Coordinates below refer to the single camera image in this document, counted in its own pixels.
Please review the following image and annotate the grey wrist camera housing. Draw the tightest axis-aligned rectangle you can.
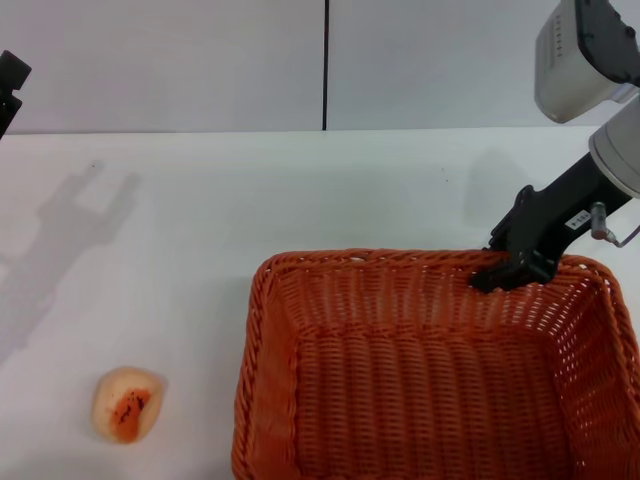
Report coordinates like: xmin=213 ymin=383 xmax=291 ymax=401
xmin=533 ymin=0 xmax=640 ymax=124

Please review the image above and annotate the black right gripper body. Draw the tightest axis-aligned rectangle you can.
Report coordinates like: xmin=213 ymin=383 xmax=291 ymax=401
xmin=488 ymin=152 xmax=632 ymax=282

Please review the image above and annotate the silver cable connector plug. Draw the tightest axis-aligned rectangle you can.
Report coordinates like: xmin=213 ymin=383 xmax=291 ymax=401
xmin=588 ymin=201 xmax=632 ymax=249

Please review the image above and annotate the orange woven plastic basket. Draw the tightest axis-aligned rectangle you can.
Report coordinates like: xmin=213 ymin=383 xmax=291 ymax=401
xmin=230 ymin=248 xmax=640 ymax=480

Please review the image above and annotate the cream bun with orange filling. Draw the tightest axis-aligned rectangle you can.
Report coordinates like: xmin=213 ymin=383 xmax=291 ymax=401
xmin=91 ymin=365 xmax=167 ymax=445

